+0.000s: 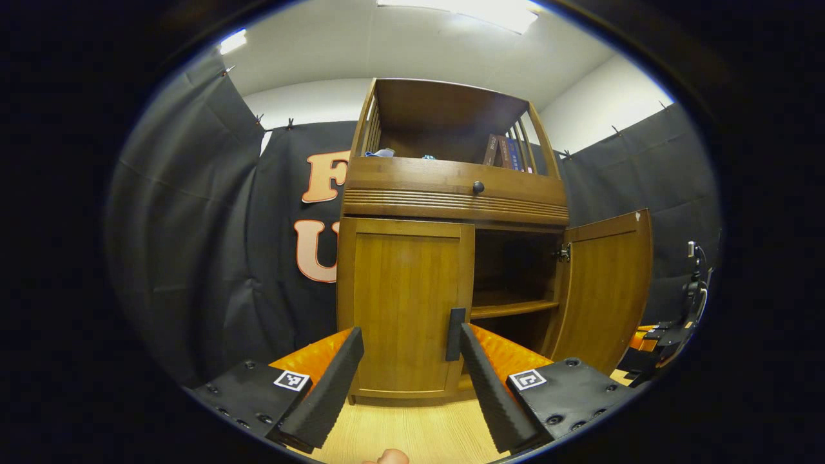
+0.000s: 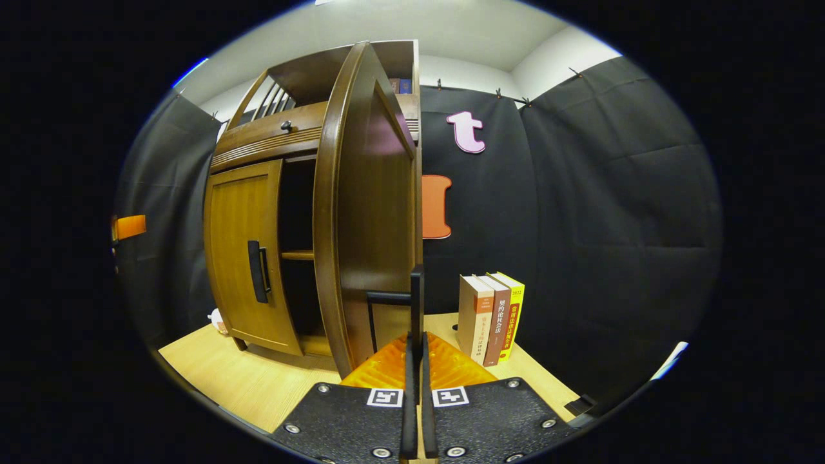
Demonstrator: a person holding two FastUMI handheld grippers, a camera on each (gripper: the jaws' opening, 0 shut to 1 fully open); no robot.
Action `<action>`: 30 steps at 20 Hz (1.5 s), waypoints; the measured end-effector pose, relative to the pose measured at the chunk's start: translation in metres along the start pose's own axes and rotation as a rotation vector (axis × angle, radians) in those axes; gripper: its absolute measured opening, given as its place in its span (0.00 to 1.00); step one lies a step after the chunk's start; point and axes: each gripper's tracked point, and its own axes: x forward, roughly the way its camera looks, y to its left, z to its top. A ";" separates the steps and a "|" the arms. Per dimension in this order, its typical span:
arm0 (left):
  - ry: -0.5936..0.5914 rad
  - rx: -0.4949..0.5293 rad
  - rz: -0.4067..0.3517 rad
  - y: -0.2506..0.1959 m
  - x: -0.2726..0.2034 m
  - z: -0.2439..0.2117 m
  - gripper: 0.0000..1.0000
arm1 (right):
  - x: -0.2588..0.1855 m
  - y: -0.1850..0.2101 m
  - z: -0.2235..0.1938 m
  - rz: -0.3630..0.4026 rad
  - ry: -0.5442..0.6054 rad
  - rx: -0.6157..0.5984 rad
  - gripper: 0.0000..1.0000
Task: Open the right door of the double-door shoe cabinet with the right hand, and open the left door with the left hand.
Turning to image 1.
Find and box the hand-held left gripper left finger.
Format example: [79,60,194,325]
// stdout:
[187,327,365,452]

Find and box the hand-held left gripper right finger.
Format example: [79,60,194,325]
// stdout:
[460,322,636,454]

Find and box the wooden cabinet door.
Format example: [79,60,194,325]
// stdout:
[336,217,476,400]
[548,208,654,376]

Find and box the wooden double-door shoe cabinet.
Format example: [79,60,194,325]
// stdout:
[335,77,654,407]

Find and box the wooden inner shelf board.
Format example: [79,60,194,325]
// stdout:
[471,290,560,320]

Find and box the black backdrop cloth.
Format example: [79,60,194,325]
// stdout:
[106,48,721,387]

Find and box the wooden ribbed drawer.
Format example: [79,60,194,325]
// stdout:
[343,157,569,226]

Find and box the black left door handle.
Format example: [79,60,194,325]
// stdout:
[446,307,466,362]

